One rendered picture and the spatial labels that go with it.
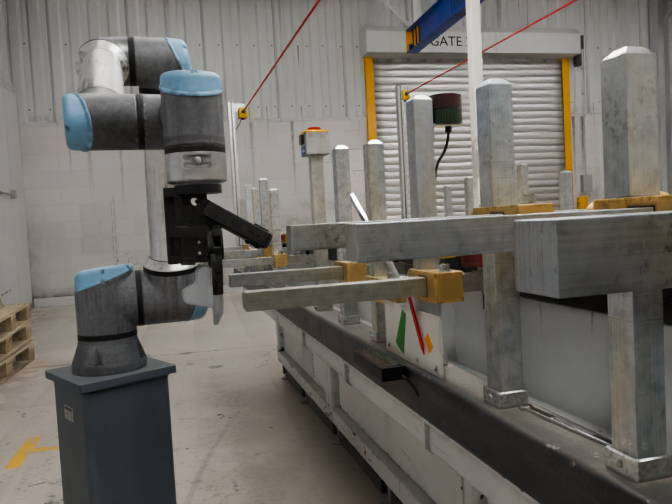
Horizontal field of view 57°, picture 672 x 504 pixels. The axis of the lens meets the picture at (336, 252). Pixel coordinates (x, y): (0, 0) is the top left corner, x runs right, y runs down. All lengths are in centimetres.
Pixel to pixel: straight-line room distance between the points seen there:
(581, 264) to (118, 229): 884
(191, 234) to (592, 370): 66
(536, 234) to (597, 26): 1120
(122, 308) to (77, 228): 742
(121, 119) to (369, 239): 65
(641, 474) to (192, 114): 71
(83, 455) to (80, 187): 753
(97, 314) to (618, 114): 136
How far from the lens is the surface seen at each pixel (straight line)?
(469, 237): 51
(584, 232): 25
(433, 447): 120
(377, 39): 938
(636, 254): 27
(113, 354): 171
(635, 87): 66
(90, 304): 171
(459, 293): 103
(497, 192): 85
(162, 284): 169
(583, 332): 108
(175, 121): 94
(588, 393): 110
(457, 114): 111
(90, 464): 172
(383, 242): 48
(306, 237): 72
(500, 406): 88
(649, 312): 66
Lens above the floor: 97
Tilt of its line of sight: 3 degrees down
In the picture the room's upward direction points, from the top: 3 degrees counter-clockwise
